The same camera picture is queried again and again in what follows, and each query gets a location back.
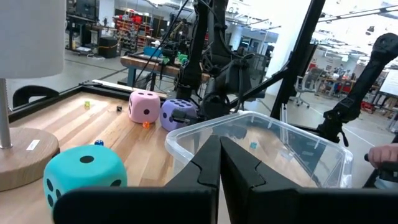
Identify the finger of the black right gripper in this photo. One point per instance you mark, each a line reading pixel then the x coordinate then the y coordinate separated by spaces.
pixel 185 117

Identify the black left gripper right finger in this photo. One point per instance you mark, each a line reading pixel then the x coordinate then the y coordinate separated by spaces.
pixel 280 205

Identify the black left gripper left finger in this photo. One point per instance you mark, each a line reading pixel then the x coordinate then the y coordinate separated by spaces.
pixel 186 202

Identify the large purple foam die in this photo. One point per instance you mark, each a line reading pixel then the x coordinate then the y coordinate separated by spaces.
pixel 169 116

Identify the small orange translucent die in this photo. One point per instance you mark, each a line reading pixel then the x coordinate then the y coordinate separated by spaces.
pixel 146 125

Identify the large pink foam die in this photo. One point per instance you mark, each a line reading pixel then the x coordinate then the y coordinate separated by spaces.
pixel 144 107

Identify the small teal die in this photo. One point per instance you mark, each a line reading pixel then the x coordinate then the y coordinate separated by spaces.
pixel 253 145

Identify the clear plastic bin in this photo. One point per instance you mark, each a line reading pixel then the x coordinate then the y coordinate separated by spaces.
pixel 326 161

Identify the small black die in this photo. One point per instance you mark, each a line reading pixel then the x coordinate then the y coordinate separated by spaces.
pixel 119 108

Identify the small dark blue die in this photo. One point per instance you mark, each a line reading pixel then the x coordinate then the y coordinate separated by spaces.
pixel 99 142

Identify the large teal foam die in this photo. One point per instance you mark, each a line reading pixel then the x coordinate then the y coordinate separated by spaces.
pixel 84 174

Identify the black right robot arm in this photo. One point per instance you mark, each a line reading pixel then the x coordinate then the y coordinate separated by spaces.
pixel 196 62

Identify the wooden workbench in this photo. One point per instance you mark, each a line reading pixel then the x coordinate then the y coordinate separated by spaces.
pixel 140 63

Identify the blue storage bin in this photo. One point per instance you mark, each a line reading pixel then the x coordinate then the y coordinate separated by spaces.
pixel 152 52

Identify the grey office chair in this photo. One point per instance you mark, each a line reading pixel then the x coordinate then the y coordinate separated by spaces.
pixel 306 84

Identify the small yellow-green die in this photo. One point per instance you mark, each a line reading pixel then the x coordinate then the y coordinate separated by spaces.
pixel 87 104

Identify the red parts shelf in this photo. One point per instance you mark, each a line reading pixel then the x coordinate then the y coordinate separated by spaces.
pixel 130 31

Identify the person's hand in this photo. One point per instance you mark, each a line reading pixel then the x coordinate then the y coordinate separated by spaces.
pixel 384 155

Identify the cluttered wooden desk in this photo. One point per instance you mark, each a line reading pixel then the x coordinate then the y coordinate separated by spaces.
pixel 339 82

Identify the black desk with monitor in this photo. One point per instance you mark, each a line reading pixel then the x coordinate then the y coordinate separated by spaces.
pixel 82 18

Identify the whiteboard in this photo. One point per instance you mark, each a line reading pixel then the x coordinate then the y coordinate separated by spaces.
pixel 390 82

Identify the white shade wooden base lamp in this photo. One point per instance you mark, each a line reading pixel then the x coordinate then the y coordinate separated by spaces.
pixel 31 37

